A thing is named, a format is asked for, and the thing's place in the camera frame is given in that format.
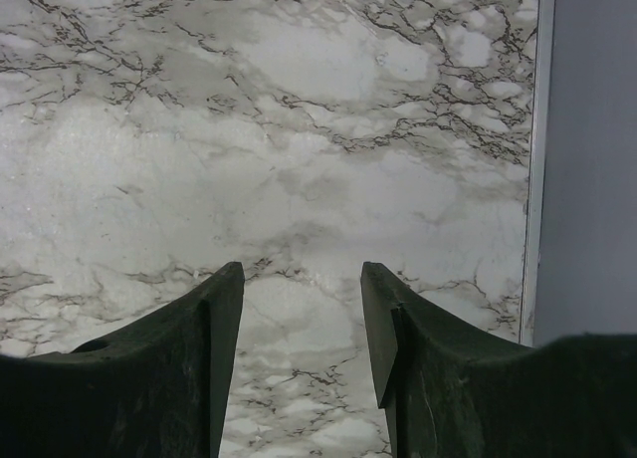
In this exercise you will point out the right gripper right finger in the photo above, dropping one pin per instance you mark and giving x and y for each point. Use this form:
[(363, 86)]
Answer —
[(449, 389)]

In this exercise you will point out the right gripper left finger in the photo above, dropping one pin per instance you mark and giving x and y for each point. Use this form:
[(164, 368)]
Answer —
[(157, 387)]

